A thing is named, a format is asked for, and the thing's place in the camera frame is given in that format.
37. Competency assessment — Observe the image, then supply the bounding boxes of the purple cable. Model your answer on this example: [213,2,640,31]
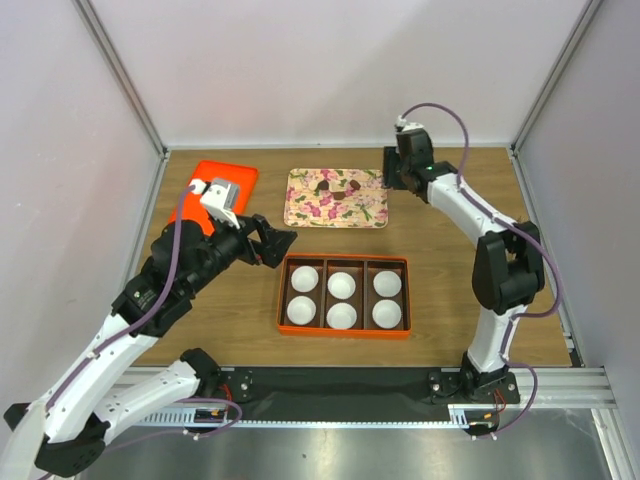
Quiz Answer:
[44,185,244,441]
[402,102,564,436]

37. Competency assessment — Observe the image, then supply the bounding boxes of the white paper cup front right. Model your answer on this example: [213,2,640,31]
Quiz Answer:
[372,299,402,329]

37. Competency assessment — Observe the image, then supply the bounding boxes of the floral serving tray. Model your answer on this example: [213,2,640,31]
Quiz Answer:
[284,168,389,229]

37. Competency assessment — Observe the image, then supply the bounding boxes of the white paper cup back middle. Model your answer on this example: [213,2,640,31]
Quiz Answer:
[327,272,356,300]

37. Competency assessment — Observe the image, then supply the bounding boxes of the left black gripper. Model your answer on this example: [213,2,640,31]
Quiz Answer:
[183,208,296,296]

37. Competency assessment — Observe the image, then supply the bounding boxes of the orange chocolate box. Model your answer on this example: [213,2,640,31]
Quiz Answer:
[276,254,411,339]

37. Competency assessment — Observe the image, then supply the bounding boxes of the orange box lid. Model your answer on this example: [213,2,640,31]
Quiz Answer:
[181,160,259,235]

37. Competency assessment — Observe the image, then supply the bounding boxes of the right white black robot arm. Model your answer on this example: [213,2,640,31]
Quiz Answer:
[383,123,545,402]

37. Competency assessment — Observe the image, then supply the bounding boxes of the white paper cup back left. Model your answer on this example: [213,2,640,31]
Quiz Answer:
[291,266,319,293]

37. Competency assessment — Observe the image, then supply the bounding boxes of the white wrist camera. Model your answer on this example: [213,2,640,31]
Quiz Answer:
[394,116,424,134]
[189,178,240,229]

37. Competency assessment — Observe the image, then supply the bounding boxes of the white paper cup front left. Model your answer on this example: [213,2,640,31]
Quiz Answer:
[286,296,316,326]

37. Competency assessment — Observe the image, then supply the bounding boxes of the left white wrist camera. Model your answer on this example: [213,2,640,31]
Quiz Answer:
[189,178,240,229]

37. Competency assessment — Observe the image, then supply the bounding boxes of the black base mat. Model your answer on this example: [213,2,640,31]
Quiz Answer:
[222,367,520,424]

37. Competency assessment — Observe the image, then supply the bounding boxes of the white paper cup back right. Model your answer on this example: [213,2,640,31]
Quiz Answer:
[373,270,402,298]

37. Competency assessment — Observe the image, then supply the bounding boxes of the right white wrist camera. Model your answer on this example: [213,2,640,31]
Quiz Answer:
[394,116,424,134]

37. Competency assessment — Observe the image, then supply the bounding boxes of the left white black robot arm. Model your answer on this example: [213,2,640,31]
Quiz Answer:
[1,214,297,479]

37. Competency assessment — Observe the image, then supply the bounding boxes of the white paper cup front middle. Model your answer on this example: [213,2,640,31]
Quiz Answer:
[326,302,358,330]

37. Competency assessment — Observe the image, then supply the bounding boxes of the white paper cup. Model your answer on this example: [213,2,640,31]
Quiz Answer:
[373,270,402,298]
[326,302,358,330]
[327,272,356,300]
[286,296,316,326]
[372,299,402,329]
[291,266,319,293]

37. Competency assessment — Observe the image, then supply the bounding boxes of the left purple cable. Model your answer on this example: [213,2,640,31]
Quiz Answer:
[44,185,244,441]

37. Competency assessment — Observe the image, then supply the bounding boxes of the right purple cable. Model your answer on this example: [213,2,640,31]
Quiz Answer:
[402,102,564,436]

